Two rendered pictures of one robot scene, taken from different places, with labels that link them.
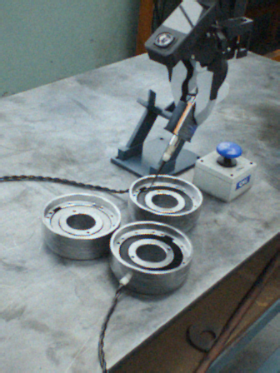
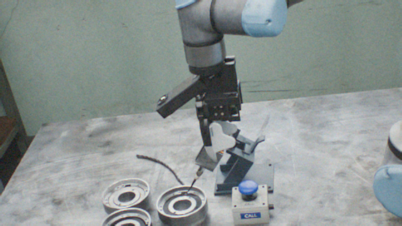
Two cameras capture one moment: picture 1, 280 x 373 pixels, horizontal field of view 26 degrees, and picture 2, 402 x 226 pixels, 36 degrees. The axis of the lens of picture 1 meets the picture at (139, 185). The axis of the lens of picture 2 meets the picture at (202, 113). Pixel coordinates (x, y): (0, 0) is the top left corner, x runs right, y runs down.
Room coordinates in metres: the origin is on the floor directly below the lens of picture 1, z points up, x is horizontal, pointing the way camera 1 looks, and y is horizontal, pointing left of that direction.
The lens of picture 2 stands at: (0.33, -0.97, 1.59)
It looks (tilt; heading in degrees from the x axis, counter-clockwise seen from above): 29 degrees down; 62
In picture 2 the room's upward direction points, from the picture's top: 10 degrees counter-clockwise
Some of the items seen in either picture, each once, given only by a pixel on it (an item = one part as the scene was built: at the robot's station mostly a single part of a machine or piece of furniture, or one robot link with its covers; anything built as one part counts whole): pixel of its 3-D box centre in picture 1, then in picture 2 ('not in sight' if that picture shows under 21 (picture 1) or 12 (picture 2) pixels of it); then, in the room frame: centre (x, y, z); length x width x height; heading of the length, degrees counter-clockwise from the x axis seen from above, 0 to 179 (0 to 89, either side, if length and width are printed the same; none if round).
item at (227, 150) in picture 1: (227, 159); (249, 194); (0.85, -0.13, 0.85); 0.04 x 0.04 x 0.05
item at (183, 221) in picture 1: (164, 206); (183, 208); (0.74, -0.04, 0.82); 0.10 x 0.10 x 0.04
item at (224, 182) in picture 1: (226, 172); (253, 204); (0.85, -0.13, 0.82); 0.08 x 0.07 x 0.05; 143
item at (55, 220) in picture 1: (80, 227); (127, 200); (0.67, 0.07, 0.82); 0.08 x 0.08 x 0.02
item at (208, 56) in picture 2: not in sight; (205, 49); (0.84, -0.07, 1.15); 0.08 x 0.08 x 0.05
